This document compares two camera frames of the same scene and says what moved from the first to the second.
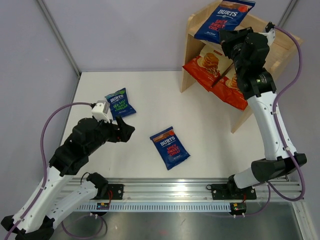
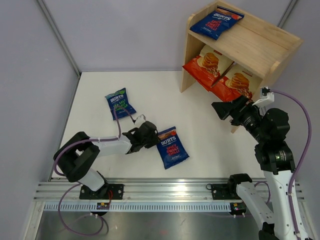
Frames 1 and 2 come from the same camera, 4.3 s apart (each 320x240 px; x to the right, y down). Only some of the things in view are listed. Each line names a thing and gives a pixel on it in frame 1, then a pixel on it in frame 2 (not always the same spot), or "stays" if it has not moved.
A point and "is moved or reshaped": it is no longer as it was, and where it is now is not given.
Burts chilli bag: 170,148 stays
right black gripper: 225,36 -> 236,109
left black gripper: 125,130 -> 155,140
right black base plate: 231,191 stays
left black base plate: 115,192 stays
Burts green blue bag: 119,104 stays
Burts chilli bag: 227,15 is moved or reshaped
